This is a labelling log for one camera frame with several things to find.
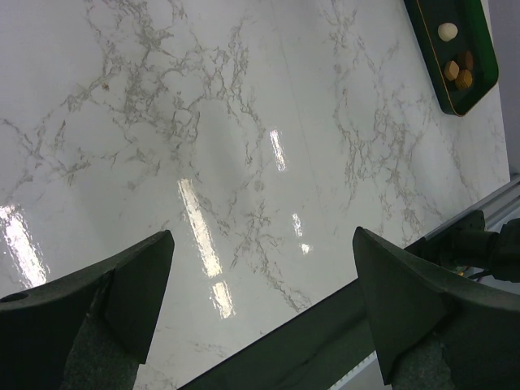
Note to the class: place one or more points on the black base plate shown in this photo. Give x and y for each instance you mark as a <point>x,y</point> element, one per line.
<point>318,348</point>

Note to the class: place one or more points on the aluminium frame rail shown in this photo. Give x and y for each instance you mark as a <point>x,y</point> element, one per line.
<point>494,206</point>

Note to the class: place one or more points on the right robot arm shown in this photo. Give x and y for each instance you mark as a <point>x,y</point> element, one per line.
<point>493,253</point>

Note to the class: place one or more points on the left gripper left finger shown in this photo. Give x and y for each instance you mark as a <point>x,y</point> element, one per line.
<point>91,329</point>

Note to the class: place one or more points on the brown square chocolate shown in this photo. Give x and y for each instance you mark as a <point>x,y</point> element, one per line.
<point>465,60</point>

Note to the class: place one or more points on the tan square chocolate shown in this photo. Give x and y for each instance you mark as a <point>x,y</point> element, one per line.
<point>451,70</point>

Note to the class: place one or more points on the dark green tray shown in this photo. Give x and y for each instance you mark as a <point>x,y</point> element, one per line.
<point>457,49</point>

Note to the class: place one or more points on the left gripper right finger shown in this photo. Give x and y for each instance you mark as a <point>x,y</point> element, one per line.
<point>432,328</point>

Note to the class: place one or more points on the round cream swirl chocolate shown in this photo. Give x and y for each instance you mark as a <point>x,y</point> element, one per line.
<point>447,31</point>

